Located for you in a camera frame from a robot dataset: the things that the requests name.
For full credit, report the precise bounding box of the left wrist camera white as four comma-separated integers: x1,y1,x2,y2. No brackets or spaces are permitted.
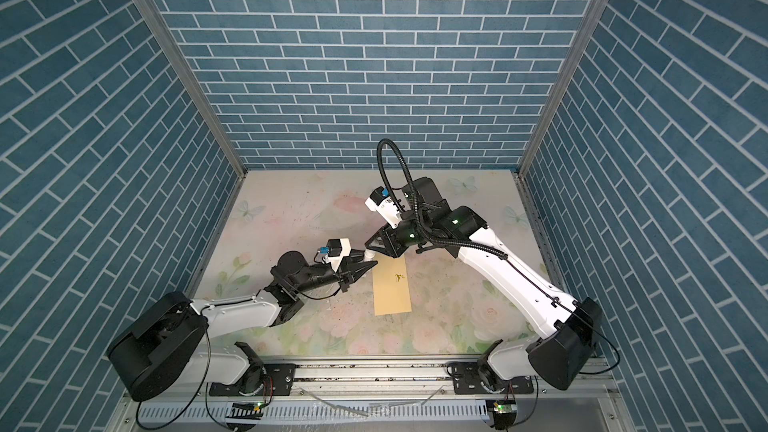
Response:
318,238,352,272

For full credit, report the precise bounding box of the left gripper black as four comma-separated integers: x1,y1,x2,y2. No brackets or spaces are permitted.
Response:
291,250,376,298

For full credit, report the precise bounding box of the left corner aluminium post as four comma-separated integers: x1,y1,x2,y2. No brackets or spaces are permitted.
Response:
104,0,247,180

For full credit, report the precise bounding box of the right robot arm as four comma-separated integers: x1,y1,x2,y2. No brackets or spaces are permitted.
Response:
365,177,603,390

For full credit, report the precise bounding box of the corner aluminium post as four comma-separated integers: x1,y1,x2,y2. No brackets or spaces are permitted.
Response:
517,0,634,178
104,0,247,180

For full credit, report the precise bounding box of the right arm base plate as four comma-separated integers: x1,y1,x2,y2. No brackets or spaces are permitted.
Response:
445,361,534,395

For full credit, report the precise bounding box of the right corner aluminium post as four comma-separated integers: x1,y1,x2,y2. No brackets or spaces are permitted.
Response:
517,0,634,178

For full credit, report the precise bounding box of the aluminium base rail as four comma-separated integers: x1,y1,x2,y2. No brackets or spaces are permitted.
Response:
119,355,619,403

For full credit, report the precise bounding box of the yellow envelope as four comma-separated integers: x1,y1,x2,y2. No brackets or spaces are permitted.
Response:
372,254,412,316

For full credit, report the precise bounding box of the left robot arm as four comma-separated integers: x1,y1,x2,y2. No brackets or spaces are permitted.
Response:
107,247,377,402

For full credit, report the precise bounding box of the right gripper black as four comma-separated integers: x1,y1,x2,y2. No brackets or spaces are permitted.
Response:
363,214,432,257

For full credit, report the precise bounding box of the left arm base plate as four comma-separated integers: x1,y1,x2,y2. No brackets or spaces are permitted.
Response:
208,363,297,399

